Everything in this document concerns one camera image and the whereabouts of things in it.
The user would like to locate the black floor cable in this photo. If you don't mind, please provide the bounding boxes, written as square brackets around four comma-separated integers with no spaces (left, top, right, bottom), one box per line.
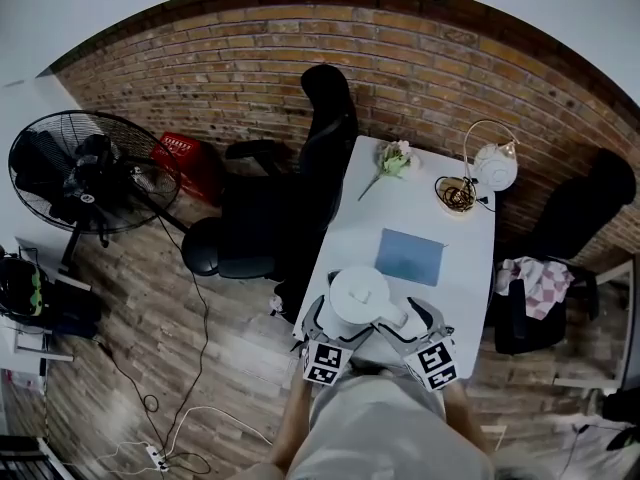
[93,337,169,462]

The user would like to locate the black standing fan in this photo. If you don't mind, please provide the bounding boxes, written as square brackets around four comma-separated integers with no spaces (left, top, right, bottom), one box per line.
[7,109,222,277]

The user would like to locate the black metal railing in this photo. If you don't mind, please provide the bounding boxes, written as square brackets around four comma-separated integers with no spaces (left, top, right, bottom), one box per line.
[0,434,77,480]

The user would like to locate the red plastic crate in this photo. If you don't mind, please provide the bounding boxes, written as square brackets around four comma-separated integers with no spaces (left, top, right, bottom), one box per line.
[149,131,222,207]

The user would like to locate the pink checkered cloth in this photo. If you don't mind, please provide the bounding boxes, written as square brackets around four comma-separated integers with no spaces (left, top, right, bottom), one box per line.
[496,256,577,322]

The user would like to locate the pale artificial flower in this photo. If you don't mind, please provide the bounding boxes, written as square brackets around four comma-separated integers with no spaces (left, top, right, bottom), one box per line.
[356,139,424,203]

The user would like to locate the black fan cable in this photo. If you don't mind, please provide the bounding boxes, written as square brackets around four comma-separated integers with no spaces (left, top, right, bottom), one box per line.
[156,214,212,464]

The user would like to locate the person's light shirt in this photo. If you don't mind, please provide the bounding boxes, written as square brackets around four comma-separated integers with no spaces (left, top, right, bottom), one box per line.
[288,371,497,480]

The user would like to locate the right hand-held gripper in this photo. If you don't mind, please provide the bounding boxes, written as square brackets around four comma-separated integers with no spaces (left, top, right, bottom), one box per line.
[372,295,460,393]

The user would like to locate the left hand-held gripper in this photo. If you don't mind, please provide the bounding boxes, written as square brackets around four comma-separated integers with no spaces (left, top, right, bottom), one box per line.
[299,294,375,387]

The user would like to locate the person's right forearm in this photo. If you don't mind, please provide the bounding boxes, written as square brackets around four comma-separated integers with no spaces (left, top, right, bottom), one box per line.
[441,381,491,455]

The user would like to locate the person's left forearm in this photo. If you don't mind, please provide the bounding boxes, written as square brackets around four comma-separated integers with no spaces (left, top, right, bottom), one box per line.
[268,375,316,476]

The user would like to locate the white metal table frame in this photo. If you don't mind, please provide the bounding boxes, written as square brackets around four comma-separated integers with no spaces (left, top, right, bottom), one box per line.
[553,258,637,390]

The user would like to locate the white globe table lamp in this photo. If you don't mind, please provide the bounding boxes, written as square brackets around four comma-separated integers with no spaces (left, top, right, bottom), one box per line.
[433,118,522,216]

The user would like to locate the black looped cable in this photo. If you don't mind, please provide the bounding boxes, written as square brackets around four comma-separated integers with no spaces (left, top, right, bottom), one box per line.
[166,450,214,477]

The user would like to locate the blue notebook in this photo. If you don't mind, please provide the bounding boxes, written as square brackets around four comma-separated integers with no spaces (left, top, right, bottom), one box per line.
[374,227,447,288]

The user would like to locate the white power strip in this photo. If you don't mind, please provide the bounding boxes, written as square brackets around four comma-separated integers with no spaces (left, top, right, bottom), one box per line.
[144,443,170,472]

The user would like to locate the black and green backpack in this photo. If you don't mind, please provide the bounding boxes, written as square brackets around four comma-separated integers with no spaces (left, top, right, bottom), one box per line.
[0,256,52,320]

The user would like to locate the black office chair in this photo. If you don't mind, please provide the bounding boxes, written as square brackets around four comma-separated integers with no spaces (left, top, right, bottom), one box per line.
[493,147,638,357]
[218,63,360,283]
[9,128,117,220]

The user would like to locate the white extension cable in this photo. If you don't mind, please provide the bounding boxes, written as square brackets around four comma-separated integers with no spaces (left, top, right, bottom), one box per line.
[96,405,275,470]

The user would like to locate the white electric kettle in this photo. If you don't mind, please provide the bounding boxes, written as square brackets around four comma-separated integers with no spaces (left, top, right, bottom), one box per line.
[326,265,409,337]

